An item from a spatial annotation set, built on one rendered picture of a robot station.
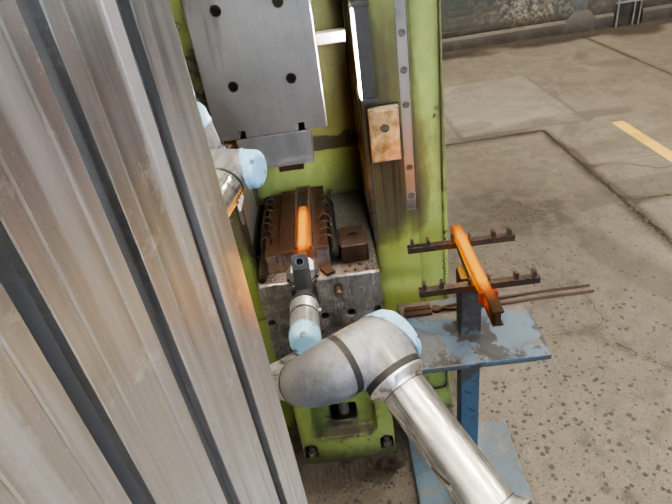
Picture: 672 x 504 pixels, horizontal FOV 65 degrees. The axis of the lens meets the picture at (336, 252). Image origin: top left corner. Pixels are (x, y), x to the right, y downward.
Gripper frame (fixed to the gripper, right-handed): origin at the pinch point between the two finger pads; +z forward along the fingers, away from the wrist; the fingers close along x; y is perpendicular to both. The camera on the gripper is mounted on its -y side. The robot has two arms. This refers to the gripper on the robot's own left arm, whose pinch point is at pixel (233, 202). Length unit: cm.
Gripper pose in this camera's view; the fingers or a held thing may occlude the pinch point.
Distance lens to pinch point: 141.6
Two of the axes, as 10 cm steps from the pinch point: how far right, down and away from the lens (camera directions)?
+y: 1.1, 8.6, -5.0
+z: 1.0, 4.9, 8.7
